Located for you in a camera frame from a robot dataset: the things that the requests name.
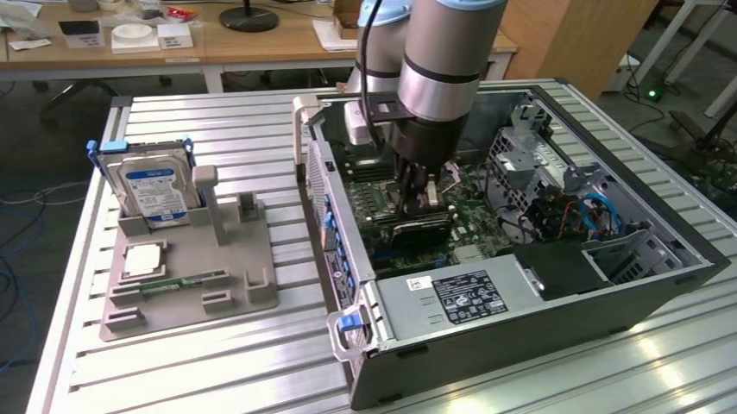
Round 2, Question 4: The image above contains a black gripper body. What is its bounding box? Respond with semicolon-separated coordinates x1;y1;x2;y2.
390;115;469;170

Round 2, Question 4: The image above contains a black round lamp base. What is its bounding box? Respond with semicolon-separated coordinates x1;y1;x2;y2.
218;0;280;33

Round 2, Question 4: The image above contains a white paper stack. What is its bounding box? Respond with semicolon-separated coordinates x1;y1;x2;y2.
312;19;362;53

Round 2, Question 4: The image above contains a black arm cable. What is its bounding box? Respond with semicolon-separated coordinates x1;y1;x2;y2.
357;0;390;157

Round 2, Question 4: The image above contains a wooden cabinet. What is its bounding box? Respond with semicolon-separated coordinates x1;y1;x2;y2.
489;0;661;100

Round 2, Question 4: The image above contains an open black PC case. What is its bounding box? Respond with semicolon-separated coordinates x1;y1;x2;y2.
291;81;733;411

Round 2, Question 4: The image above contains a hard disk with blue label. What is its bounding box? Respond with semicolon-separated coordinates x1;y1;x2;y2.
118;154;195;229

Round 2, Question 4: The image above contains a brown cardboard box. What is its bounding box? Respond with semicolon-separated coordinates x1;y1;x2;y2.
332;0;365;41

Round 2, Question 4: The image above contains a grey plastic parts rack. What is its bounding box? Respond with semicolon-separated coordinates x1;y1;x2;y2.
97;165;280;342

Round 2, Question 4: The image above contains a green motherboard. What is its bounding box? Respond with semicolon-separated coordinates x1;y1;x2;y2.
339;141;519;279

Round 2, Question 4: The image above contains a white box with round hollow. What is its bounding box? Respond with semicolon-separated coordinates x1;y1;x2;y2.
110;24;163;55

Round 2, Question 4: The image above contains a grey power supply unit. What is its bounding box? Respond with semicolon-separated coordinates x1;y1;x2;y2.
373;254;546;340

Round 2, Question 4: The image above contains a black floor stand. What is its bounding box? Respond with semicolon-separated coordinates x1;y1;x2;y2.
666;98;737;191

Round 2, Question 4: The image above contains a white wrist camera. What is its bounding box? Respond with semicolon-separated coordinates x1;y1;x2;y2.
343;102;379;147

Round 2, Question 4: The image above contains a white box with black top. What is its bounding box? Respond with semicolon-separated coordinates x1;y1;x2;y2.
56;19;112;50

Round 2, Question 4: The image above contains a wooden desk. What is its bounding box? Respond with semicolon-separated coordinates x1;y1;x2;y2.
0;0;519;94

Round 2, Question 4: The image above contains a metal socket cover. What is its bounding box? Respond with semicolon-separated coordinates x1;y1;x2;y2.
441;160;463;191

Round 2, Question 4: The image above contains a green RAM stick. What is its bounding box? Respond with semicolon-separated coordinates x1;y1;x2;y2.
118;273;224;294

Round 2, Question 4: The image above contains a graphics card with metal bracket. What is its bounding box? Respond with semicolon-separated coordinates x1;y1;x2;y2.
373;206;454;252

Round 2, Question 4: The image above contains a metal disk bay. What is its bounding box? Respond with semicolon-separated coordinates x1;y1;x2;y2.
581;227;693;286

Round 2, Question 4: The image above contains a blue floor cable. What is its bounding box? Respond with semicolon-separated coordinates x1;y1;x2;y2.
0;180;88;376

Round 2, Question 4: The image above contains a metal drive cage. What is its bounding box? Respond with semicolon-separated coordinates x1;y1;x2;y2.
486;101;578;213

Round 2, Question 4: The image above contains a small white labelled box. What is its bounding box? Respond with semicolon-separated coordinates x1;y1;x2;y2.
155;22;194;51

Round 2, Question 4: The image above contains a CPU socket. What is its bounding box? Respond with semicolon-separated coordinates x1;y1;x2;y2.
383;179;405;213

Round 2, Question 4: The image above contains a silver CPU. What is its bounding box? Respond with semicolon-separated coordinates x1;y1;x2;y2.
122;244;164;277

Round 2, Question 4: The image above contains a blue wire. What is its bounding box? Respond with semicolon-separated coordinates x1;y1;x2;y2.
579;192;624;235

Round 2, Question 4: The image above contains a white table frame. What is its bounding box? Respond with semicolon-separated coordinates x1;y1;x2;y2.
629;0;737;118

